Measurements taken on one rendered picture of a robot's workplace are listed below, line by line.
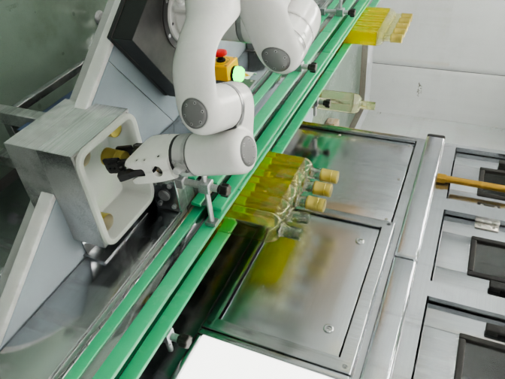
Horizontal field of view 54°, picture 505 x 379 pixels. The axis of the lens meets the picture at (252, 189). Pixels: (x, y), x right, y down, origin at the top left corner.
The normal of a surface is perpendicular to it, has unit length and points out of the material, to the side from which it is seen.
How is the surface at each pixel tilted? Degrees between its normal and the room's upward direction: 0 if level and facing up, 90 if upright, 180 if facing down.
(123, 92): 0
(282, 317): 90
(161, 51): 1
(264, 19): 83
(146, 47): 1
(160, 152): 104
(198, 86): 84
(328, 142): 90
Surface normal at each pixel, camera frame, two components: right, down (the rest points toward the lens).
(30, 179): -0.40, 0.60
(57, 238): 0.91, 0.19
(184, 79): -0.57, 0.28
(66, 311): -0.08, -0.78
